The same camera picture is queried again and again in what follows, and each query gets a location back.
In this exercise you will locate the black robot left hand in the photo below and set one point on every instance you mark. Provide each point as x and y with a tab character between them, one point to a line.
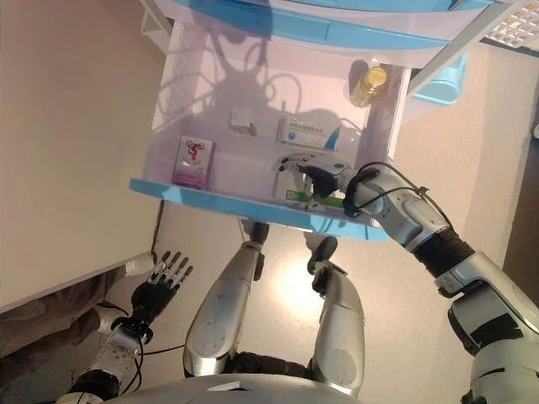
149	299

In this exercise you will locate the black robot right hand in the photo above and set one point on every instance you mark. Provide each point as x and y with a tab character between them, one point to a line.
328	177

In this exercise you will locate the white medical cart blue drawers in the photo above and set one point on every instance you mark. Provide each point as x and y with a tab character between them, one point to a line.
252	206

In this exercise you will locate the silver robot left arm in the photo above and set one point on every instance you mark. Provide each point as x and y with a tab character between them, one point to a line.
118	349

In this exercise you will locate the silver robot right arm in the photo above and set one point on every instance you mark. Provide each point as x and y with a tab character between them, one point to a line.
463	269

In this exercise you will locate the white green medicine box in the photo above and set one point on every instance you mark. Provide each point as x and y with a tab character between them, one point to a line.
290	185

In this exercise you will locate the white blue medicine box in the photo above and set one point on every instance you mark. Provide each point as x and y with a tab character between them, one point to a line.
303	132

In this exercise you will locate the yellow medicine bottle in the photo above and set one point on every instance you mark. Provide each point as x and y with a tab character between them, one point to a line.
368	84

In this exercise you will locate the small white medicine box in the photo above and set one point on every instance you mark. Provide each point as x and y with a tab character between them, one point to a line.
242	120

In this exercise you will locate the pink medicine box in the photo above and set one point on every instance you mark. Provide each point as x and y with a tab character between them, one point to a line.
193	162

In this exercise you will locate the black robot right foot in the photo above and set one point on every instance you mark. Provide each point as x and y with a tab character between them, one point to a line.
324	248

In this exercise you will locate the black robot foot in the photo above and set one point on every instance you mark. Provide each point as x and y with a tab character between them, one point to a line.
324	248
259	232

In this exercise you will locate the silver robot left leg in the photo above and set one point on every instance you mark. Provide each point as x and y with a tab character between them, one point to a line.
223	307

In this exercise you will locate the silver robot leg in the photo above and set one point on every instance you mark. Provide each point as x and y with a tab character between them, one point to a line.
223	307
341	328

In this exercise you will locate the black robot left foot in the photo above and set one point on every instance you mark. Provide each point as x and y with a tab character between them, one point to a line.
259	232

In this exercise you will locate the grey robot torso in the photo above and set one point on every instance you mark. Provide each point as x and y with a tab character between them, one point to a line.
202	391

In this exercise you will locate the white bin blue lid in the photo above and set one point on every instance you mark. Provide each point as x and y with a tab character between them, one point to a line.
442	80

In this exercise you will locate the silver robot right leg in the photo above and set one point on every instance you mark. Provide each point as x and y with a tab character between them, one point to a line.
341	328

